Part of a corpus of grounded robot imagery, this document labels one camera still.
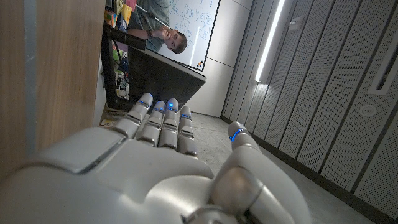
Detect whiteboard with writing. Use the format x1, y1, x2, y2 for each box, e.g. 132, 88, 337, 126
157, 0, 221, 72

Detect person in green t-shirt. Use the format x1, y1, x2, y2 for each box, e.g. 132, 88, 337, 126
127, 0, 188, 55

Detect linear ceiling vent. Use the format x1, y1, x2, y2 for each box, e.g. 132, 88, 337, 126
368, 37, 398, 96

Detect round ceiling sensor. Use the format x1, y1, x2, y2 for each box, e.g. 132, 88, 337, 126
359, 105, 377, 118

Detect black computer monitor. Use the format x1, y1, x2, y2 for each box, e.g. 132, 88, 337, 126
127, 46, 208, 110

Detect long ceiling light strip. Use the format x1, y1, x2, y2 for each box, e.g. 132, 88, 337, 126
254, 0, 286, 83

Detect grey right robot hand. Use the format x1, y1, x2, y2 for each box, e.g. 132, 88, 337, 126
0, 92, 312, 224

